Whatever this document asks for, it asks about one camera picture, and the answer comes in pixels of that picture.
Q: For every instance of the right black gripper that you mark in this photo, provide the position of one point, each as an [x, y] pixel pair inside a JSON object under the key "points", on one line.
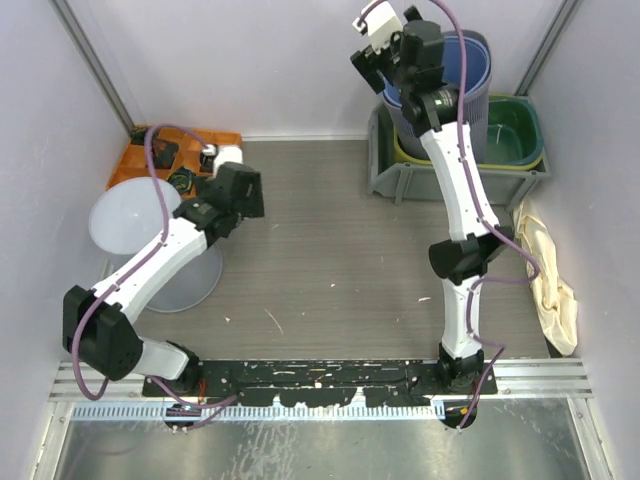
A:
{"points": [[370, 69]]}

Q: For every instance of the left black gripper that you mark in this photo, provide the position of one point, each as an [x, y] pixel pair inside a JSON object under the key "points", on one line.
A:
{"points": [[252, 206]]}

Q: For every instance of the blue plastic bucket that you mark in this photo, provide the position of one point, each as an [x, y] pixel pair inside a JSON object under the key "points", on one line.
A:
{"points": [[467, 65]]}

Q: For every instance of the dark grey ribbed bin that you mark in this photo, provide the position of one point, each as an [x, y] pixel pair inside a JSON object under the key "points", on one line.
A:
{"points": [[476, 115]]}

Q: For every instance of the light grey round bin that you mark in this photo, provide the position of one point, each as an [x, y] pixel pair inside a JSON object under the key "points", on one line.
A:
{"points": [[125, 219]]}

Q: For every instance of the green translucent basin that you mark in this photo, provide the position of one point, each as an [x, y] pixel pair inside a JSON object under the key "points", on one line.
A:
{"points": [[514, 139]]}

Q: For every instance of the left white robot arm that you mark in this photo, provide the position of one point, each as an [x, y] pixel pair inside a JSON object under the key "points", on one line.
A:
{"points": [[98, 323]]}

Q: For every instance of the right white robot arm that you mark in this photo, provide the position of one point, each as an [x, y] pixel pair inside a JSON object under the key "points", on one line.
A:
{"points": [[475, 239]]}

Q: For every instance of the black round item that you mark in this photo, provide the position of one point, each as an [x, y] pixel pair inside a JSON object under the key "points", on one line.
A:
{"points": [[206, 162]]}

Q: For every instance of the green-yellow black item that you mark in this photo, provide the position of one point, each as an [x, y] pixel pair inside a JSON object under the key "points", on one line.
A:
{"points": [[182, 180]]}

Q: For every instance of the dark red-black item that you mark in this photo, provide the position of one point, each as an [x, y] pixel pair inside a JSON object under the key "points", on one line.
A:
{"points": [[163, 153]]}

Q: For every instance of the yellow plastic basin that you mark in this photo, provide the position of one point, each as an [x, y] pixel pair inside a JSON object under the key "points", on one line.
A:
{"points": [[508, 138]]}

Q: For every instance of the orange compartment tray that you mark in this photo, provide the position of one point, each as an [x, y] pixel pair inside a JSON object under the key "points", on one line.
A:
{"points": [[132, 163]]}

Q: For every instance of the black item top-left compartment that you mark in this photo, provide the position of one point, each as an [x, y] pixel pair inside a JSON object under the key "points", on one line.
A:
{"points": [[138, 136]]}

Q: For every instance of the grey storage crate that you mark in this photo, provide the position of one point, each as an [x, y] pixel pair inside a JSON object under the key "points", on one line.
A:
{"points": [[401, 181]]}

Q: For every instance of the cream cloth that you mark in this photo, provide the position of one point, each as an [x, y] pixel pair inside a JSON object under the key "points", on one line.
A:
{"points": [[556, 305]]}

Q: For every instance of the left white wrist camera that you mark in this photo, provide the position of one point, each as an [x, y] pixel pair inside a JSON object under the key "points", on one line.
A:
{"points": [[224, 154]]}

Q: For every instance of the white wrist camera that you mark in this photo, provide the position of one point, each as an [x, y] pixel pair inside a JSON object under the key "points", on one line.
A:
{"points": [[379, 21], [224, 154]]}

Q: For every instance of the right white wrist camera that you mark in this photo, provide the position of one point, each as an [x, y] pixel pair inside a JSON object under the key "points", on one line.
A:
{"points": [[379, 21]]}

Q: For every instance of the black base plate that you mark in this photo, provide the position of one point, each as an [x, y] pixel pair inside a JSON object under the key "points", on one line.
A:
{"points": [[315, 383]]}

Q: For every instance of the white slotted cable duct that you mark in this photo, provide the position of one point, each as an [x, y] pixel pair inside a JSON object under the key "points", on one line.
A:
{"points": [[168, 411]]}

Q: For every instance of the aluminium rail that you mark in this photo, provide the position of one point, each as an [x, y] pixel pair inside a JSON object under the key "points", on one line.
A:
{"points": [[542, 378]]}

